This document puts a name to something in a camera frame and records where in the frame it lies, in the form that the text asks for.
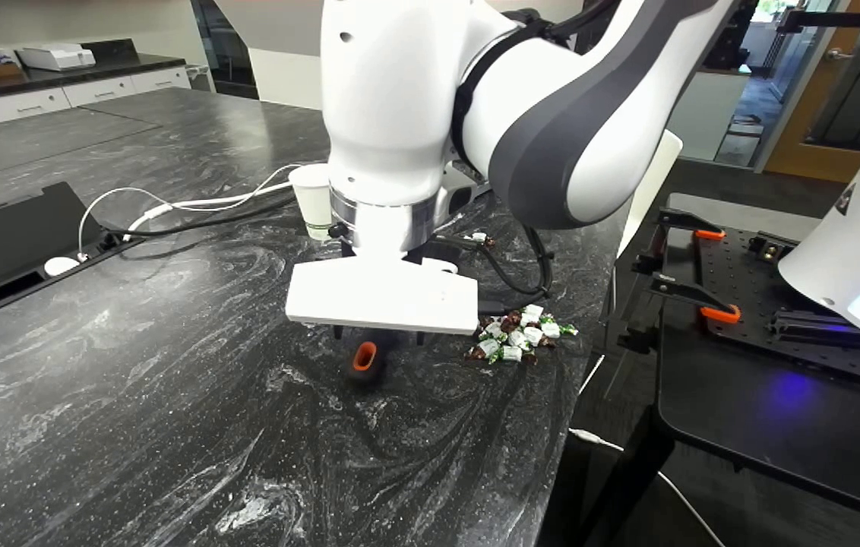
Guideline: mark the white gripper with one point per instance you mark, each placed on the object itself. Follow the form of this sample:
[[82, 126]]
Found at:
[[375, 286]]

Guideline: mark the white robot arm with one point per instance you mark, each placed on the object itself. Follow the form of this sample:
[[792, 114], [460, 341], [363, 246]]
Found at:
[[415, 86]]

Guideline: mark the white paper cup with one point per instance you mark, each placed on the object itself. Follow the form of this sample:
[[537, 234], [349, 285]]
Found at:
[[311, 187]]

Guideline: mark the pile of wrapped candies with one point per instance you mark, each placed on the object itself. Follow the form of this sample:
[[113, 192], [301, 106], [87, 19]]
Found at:
[[519, 337]]

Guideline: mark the white chair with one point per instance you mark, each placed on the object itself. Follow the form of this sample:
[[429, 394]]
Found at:
[[662, 167]]

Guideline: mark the white counter cabinets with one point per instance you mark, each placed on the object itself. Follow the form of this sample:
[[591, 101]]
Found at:
[[71, 95]]

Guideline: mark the black table socket hatch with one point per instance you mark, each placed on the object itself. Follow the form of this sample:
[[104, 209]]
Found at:
[[47, 238]]

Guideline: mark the black robot mounting stand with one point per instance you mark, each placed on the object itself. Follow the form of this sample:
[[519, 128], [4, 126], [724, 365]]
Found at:
[[746, 407]]

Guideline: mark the white appliance on counter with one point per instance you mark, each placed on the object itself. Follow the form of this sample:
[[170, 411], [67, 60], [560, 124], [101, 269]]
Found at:
[[56, 56]]

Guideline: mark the orange handled clamp far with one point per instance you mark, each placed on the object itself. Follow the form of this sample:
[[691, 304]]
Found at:
[[699, 229]]

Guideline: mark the orange handled clamp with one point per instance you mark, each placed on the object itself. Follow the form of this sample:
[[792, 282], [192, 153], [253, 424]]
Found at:
[[699, 229], [708, 304]]

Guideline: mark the orange handled clamp near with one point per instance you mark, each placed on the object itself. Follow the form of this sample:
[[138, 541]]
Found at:
[[708, 304]]

